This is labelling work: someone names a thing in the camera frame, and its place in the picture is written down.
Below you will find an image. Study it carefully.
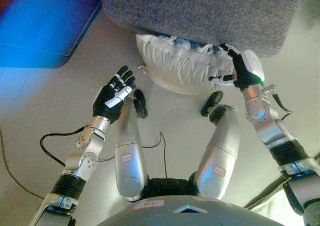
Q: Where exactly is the silver left robot leg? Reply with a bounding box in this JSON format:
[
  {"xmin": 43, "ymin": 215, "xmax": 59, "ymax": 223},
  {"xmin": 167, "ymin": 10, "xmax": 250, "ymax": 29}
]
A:
[{"xmin": 114, "ymin": 89, "xmax": 149, "ymax": 202}]

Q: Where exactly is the thin black floor cable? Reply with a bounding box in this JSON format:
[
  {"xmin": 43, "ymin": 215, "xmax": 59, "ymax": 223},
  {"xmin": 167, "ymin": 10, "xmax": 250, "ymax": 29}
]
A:
[
  {"xmin": 0, "ymin": 128, "xmax": 45, "ymax": 200},
  {"xmin": 98, "ymin": 131, "xmax": 169, "ymax": 179}
]

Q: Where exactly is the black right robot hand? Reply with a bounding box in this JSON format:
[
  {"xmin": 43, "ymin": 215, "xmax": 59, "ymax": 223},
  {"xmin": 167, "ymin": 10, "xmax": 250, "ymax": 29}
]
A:
[{"xmin": 208, "ymin": 43, "xmax": 265, "ymax": 89}]

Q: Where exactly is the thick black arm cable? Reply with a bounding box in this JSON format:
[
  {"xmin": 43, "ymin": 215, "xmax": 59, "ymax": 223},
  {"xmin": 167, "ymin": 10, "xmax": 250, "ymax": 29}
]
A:
[{"xmin": 39, "ymin": 127, "xmax": 88, "ymax": 167}]

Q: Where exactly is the cream fringed pillow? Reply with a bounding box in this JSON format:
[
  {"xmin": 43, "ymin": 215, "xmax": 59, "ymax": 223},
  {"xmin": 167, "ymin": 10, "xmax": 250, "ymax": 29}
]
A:
[{"xmin": 135, "ymin": 34, "xmax": 241, "ymax": 96}]

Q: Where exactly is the grey robot torso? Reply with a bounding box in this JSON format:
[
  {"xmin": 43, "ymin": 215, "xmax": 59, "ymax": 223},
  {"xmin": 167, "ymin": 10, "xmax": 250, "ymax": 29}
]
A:
[{"xmin": 96, "ymin": 177, "xmax": 286, "ymax": 226}]

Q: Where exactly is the silver right robot leg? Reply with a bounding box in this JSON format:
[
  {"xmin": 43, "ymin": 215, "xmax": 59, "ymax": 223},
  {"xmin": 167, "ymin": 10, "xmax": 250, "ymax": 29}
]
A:
[{"xmin": 193, "ymin": 90, "xmax": 241, "ymax": 200}]

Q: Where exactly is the silver robot leg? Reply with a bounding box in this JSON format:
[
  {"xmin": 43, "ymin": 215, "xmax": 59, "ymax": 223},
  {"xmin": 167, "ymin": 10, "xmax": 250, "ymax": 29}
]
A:
[
  {"xmin": 193, "ymin": 90, "xmax": 241, "ymax": 200},
  {"xmin": 114, "ymin": 89, "xmax": 149, "ymax": 202}
]

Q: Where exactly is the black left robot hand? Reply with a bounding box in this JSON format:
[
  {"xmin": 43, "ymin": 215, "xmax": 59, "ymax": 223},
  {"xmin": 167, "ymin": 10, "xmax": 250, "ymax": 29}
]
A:
[{"xmin": 92, "ymin": 65, "xmax": 137, "ymax": 124}]

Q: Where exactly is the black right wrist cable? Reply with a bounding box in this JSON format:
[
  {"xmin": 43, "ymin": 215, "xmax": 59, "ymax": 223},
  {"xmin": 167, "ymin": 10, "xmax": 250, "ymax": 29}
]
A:
[{"xmin": 261, "ymin": 85, "xmax": 292, "ymax": 121}]

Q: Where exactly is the cream bed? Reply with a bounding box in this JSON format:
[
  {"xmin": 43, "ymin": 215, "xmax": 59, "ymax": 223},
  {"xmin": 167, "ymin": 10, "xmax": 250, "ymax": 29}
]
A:
[{"xmin": 243, "ymin": 151, "xmax": 320, "ymax": 226}]

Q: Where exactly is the grey fabric armchair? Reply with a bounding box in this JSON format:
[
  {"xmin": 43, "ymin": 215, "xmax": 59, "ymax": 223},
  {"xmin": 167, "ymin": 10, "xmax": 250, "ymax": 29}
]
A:
[{"xmin": 102, "ymin": 0, "xmax": 301, "ymax": 59}]

